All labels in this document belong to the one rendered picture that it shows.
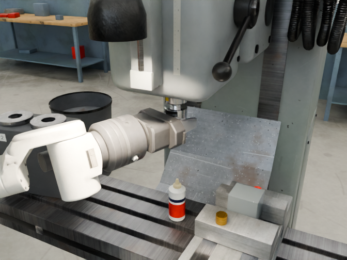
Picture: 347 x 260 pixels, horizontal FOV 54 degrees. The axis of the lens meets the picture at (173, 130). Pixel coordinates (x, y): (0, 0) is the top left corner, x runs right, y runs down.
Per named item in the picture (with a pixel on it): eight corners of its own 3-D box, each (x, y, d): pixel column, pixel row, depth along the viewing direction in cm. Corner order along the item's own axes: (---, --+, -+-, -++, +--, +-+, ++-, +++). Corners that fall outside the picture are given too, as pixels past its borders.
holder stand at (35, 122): (66, 200, 91) (56, 131, 82) (-4, 188, 96) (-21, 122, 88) (88, 176, 101) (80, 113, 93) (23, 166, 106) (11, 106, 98)
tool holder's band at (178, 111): (175, 116, 66) (175, 112, 66) (159, 110, 69) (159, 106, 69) (192, 111, 69) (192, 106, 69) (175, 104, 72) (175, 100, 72)
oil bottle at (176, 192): (180, 224, 82) (181, 184, 78) (166, 218, 84) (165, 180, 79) (187, 214, 85) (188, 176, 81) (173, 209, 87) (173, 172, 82)
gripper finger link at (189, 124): (193, 128, 71) (171, 136, 67) (194, 114, 70) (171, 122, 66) (199, 131, 70) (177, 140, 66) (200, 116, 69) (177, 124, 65)
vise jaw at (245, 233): (269, 262, 62) (271, 245, 60) (193, 235, 68) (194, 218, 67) (277, 241, 67) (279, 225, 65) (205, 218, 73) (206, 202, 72)
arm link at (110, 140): (121, 117, 57) (56, 137, 50) (136, 178, 59) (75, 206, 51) (89, 120, 65) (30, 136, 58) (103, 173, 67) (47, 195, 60)
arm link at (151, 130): (187, 113, 62) (133, 130, 55) (185, 159, 66) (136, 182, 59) (143, 96, 71) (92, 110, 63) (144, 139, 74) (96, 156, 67)
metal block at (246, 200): (254, 228, 68) (257, 203, 66) (226, 219, 71) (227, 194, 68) (262, 213, 72) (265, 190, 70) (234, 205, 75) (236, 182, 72)
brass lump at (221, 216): (224, 227, 65) (225, 219, 64) (213, 223, 66) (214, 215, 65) (228, 220, 66) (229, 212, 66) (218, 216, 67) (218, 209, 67)
